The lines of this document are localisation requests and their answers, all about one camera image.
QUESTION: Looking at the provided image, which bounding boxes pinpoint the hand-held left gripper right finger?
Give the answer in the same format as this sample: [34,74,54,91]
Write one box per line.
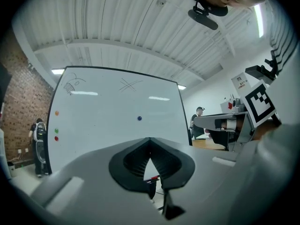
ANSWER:
[151,137,238,221]

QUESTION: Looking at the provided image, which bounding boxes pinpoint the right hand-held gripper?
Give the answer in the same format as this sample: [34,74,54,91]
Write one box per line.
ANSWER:
[194,59,282,152]

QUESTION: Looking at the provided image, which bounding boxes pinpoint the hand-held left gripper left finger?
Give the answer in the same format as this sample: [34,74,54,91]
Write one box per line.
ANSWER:
[30,137,165,225]

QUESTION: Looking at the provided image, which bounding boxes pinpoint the person's right forearm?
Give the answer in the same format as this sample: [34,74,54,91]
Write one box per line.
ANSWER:
[254,120,282,142]

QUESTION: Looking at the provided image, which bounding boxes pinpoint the wooden table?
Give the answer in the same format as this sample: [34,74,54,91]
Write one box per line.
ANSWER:
[192,138,227,151]

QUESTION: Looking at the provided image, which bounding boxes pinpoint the red marker pen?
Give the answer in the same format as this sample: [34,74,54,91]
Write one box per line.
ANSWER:
[144,175,161,184]

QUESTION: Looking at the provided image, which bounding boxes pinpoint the large whiteboard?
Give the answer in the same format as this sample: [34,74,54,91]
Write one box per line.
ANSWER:
[46,66,193,175]

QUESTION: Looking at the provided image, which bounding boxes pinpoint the grey waste bin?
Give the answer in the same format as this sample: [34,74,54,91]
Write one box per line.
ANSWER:
[6,161,16,178]

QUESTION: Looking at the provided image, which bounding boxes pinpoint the striped white shirt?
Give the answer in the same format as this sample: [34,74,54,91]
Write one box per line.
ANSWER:
[235,0,300,210]

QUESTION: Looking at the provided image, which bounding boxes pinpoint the long ceiling light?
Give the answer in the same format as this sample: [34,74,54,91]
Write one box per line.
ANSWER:
[254,3,264,38]

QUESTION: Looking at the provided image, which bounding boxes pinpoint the white wall panel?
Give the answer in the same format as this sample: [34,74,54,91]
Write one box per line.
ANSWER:
[231,72,249,96]

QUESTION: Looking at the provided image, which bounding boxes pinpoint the black head camera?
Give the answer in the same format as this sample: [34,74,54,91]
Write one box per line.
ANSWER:
[187,1,219,30]

